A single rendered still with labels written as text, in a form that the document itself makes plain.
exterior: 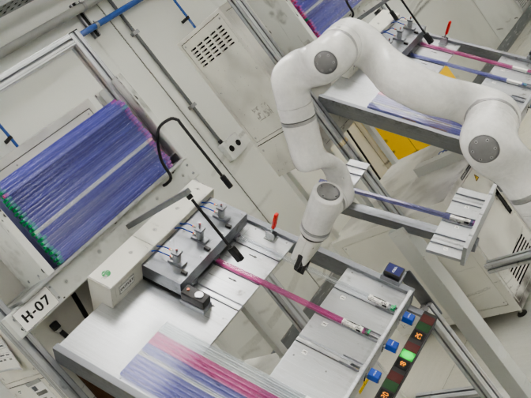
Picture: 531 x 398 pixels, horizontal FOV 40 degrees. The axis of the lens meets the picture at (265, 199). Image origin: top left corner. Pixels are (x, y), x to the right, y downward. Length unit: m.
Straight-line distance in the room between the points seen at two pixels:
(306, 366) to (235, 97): 1.50
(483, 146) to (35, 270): 1.16
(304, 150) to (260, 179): 2.69
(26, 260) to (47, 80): 2.12
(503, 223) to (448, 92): 1.52
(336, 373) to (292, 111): 0.67
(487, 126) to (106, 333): 1.09
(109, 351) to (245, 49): 1.45
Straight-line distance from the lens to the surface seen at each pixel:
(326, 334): 2.00
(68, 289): 2.05
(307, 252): 2.01
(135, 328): 2.02
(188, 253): 2.10
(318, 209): 1.90
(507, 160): 1.67
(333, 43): 1.65
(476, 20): 7.18
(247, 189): 4.43
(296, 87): 1.78
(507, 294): 3.09
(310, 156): 1.84
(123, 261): 2.07
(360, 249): 3.25
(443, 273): 2.40
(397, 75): 1.69
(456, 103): 1.75
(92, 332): 2.03
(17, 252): 2.03
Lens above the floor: 1.55
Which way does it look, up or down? 10 degrees down
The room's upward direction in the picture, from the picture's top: 38 degrees counter-clockwise
